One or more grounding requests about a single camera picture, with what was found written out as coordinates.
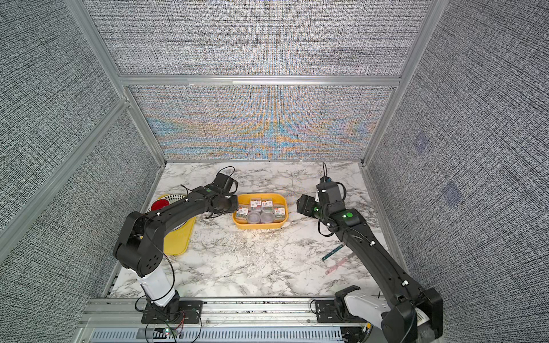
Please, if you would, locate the white cup red inside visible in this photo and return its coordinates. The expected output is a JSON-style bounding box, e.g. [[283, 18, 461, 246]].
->
[[151, 199, 170, 211]]

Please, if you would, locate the rectangular paper clip box three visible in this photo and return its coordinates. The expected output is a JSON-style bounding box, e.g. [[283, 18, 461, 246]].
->
[[262, 199, 274, 212]]

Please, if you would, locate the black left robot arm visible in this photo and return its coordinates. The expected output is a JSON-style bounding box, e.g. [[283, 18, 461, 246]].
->
[[113, 171, 239, 312]]

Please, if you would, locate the yellow flat tray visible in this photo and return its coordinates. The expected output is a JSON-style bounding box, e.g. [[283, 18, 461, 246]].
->
[[164, 217, 196, 256]]

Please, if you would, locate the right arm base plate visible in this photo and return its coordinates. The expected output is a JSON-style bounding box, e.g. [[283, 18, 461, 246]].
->
[[310, 300, 366, 324]]

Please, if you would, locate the green handled fork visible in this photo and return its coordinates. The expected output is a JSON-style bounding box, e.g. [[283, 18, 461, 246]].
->
[[321, 244, 344, 262]]

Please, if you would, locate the clear round paper clip jar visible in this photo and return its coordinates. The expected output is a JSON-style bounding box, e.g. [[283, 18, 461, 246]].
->
[[247, 211, 262, 224]]

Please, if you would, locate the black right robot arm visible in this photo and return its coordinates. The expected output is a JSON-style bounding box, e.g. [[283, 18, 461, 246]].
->
[[297, 176, 443, 342]]

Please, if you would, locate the pink handled fork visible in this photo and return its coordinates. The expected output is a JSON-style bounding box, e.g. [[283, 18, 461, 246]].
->
[[325, 256, 350, 275]]

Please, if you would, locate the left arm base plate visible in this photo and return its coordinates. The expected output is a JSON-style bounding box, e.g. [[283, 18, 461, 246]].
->
[[141, 300, 203, 324]]

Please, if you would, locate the rectangular paper clip box two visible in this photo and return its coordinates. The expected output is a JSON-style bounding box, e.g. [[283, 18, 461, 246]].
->
[[250, 199, 262, 211]]

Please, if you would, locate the rectangular paper clip box four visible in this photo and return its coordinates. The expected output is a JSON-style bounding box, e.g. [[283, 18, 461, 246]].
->
[[273, 206, 287, 222]]

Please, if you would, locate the white patterned plate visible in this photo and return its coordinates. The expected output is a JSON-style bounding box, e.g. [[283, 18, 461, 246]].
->
[[158, 194, 186, 204]]

